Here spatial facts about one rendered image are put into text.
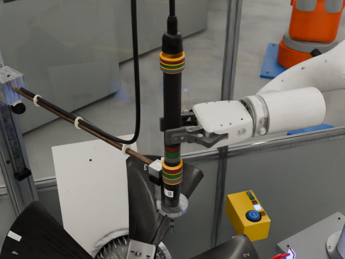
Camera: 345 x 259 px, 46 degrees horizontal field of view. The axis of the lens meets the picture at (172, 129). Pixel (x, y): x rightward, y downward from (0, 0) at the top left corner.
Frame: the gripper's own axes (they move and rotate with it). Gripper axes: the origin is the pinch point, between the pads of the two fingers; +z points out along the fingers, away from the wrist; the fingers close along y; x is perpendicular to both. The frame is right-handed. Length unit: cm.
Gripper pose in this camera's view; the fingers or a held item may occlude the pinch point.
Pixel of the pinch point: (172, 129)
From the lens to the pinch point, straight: 79.6
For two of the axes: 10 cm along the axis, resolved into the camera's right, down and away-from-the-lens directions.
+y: -2.7, -5.5, 7.9
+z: -9.6, 1.6, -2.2
